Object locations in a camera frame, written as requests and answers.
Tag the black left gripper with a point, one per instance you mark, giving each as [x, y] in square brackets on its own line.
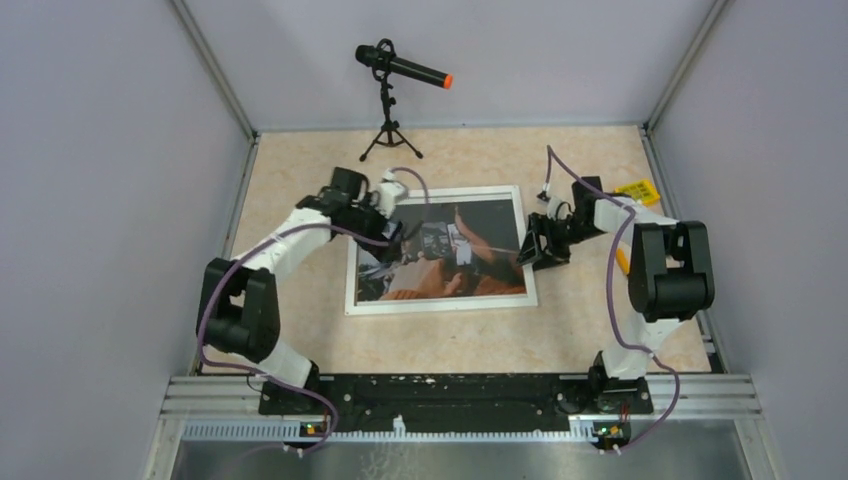
[389, 253]

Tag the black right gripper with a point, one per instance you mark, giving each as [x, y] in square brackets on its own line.
[540, 224]

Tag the white wooden photo frame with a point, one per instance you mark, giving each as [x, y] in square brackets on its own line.
[458, 251]

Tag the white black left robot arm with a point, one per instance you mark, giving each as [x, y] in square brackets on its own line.
[239, 310]

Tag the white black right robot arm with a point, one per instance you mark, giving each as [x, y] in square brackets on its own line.
[670, 277]

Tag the black tripod microphone stand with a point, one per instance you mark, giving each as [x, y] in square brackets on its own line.
[389, 134]

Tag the yellow plastic box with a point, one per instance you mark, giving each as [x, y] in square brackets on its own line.
[642, 191]

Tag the black microphone orange tip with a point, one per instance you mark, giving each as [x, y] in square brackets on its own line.
[401, 66]

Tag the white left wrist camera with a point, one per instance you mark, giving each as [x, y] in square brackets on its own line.
[388, 193]

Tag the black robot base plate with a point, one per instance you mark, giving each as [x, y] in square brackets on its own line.
[450, 403]

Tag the aluminium rail front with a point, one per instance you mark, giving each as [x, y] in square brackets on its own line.
[226, 408]

